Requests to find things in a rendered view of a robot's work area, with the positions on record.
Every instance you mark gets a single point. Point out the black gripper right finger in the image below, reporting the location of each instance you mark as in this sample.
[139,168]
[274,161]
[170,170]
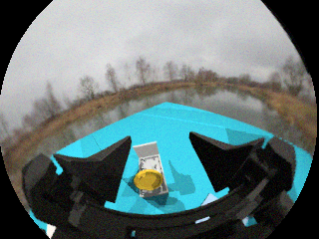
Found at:
[220,160]

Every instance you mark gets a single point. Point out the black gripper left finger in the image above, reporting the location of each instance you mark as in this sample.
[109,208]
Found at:
[102,171]

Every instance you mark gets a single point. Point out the yellow plate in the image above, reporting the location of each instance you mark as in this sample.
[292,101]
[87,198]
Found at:
[148,179]

